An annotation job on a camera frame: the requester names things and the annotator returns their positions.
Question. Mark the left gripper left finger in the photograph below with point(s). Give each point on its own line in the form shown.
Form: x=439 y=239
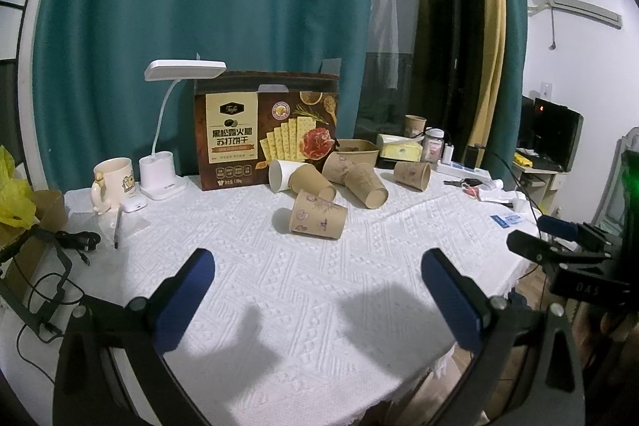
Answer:
x=168 y=312

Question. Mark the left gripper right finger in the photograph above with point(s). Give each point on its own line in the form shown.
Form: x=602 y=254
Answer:
x=469 y=313

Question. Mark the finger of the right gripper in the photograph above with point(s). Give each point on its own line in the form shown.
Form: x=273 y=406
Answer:
x=540 y=251
x=562 y=228

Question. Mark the kraft paper cup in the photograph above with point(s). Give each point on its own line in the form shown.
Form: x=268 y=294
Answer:
x=366 y=185

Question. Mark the blue card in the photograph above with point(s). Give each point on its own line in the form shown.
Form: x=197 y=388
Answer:
x=506 y=221

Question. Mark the white desk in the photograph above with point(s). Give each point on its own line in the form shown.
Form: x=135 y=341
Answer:
x=541 y=185

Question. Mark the teal curtain right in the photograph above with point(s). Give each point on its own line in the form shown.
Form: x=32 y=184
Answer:
x=502 y=142

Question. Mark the black pen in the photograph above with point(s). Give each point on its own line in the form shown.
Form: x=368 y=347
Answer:
x=117 y=230

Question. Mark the black monitor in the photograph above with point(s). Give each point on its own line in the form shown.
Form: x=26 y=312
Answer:
x=549 y=134

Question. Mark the yellow curtain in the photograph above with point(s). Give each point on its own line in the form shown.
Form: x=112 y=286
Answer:
x=493 y=52

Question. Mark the small white bottle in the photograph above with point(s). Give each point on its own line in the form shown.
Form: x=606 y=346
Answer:
x=447 y=154

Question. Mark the black metal stand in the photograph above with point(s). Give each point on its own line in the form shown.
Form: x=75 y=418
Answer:
x=37 y=314

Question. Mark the white textured tablecloth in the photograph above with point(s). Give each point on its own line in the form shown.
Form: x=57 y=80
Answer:
x=299 y=330

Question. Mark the right lying kraft cup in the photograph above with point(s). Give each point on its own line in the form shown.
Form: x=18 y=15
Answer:
x=412 y=174

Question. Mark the glass jar pink contents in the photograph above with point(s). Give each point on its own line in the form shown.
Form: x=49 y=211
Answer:
x=433 y=144

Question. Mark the cream ceramic mug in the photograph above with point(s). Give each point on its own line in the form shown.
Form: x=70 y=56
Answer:
x=113 y=184

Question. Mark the yellow tissue box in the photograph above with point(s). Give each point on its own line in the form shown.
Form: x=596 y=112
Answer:
x=398 y=148

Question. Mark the upright kraft cup back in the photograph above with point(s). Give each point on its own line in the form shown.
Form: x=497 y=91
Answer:
x=414 y=126

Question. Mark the front lying kraft cup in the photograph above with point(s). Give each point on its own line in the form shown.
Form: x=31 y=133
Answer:
x=317 y=217

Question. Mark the white lying paper cup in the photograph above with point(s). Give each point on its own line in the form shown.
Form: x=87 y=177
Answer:
x=280 y=172

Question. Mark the yellow plastic bag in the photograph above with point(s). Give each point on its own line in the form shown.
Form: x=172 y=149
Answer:
x=17 y=209

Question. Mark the kraft paper tray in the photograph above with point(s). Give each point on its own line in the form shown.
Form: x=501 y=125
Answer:
x=358 y=151

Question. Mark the middle lying kraft cup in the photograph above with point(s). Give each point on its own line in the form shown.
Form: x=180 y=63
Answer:
x=308 y=179

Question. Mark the lying kraft cup by box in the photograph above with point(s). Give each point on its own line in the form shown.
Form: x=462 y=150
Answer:
x=336 y=168

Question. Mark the brown cracker box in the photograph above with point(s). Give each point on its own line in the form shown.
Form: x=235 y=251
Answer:
x=245 y=120

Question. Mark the white air conditioner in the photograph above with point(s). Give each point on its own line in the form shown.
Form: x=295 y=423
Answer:
x=579 y=8

